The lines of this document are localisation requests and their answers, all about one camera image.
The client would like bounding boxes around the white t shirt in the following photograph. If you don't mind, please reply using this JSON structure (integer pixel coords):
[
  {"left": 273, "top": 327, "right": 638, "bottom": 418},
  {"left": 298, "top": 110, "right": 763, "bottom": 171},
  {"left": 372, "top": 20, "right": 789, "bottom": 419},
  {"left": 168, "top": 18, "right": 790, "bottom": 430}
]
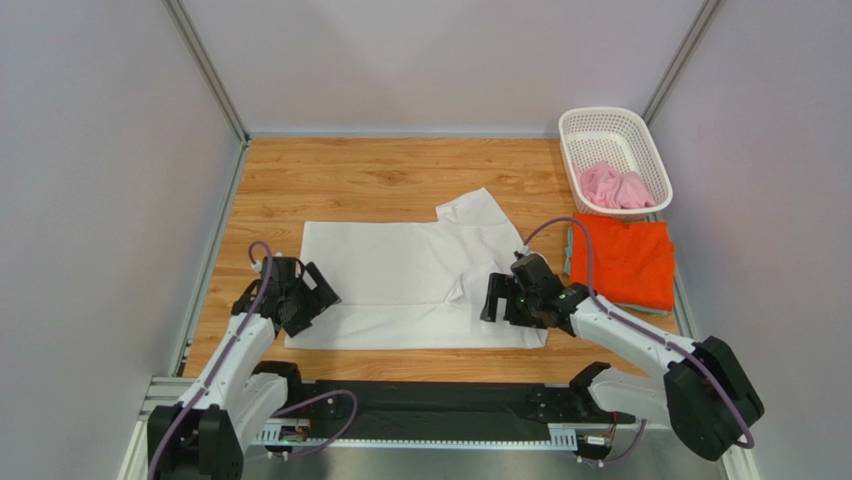
[{"left": 285, "top": 188, "right": 548, "bottom": 351}]

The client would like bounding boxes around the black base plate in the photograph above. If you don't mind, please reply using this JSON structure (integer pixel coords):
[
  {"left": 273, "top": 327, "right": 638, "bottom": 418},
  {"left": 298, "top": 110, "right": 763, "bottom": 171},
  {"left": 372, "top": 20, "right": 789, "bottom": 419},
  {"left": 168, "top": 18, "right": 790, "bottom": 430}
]
[{"left": 287, "top": 381, "right": 634, "bottom": 442}]

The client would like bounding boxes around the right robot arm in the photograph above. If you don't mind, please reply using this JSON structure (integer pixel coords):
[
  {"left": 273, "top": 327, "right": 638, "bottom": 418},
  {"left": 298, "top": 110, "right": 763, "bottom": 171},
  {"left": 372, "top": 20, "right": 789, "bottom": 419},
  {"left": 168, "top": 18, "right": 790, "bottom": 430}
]
[{"left": 480, "top": 253, "right": 765, "bottom": 460}]

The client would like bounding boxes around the folded orange t shirt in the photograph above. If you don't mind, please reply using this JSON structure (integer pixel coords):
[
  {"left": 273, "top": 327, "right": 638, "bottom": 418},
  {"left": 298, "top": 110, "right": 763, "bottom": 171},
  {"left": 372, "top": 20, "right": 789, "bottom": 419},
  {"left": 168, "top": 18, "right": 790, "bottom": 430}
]
[{"left": 568, "top": 213, "right": 676, "bottom": 310}]

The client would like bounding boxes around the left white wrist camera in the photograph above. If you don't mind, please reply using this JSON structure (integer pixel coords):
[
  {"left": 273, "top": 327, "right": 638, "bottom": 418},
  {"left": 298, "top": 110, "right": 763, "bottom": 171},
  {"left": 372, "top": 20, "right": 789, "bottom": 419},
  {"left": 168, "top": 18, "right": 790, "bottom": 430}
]
[{"left": 251, "top": 252, "right": 283, "bottom": 276}]

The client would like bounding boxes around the pink t shirt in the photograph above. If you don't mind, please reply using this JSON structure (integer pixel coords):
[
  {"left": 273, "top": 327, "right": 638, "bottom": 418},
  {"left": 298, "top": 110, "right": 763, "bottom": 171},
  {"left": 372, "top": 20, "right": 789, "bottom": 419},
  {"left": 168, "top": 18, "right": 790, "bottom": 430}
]
[{"left": 574, "top": 161, "right": 657, "bottom": 210}]

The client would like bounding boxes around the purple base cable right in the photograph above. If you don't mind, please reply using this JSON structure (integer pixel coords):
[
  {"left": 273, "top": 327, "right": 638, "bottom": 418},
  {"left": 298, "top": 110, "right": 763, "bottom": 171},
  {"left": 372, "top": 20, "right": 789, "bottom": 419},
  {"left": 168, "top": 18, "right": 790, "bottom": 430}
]
[{"left": 575, "top": 419, "right": 647, "bottom": 466}]

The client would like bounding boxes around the aluminium frame rail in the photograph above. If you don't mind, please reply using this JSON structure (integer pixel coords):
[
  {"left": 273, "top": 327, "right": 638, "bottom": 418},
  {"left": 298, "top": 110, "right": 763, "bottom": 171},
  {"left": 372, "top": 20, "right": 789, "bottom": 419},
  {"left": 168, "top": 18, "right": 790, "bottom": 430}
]
[{"left": 133, "top": 375, "right": 743, "bottom": 454}]

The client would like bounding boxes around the right corner aluminium post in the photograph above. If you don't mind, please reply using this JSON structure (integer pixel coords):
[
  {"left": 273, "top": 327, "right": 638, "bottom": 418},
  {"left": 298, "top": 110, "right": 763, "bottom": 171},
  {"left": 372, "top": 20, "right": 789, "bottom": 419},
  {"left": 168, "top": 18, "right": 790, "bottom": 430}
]
[{"left": 642, "top": 0, "right": 725, "bottom": 127}]

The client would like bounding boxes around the left corner aluminium post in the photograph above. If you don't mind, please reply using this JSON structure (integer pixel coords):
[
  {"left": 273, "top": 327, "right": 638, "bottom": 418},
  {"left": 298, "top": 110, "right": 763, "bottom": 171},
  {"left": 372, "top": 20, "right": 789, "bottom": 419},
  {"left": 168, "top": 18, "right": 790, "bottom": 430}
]
[{"left": 162, "top": 0, "right": 251, "bottom": 147}]

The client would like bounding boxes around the corner aluminium post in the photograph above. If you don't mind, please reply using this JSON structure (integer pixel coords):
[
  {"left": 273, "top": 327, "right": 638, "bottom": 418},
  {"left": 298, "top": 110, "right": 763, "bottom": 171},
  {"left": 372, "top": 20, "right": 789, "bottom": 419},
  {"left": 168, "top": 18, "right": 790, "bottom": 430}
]
[
  {"left": 642, "top": 0, "right": 725, "bottom": 127},
  {"left": 162, "top": 0, "right": 251, "bottom": 147}
]

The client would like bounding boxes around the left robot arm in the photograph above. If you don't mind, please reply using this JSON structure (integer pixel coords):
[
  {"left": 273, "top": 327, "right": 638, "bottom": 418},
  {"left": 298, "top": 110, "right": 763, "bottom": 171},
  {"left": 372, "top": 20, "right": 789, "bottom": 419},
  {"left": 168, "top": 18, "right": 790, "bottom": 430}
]
[{"left": 147, "top": 255, "right": 340, "bottom": 479}]

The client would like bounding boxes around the white plastic laundry basket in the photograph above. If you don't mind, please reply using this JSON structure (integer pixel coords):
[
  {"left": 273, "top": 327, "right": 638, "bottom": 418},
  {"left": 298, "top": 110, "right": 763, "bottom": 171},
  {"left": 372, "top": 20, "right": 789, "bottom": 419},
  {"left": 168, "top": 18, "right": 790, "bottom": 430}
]
[{"left": 557, "top": 107, "right": 673, "bottom": 221}]

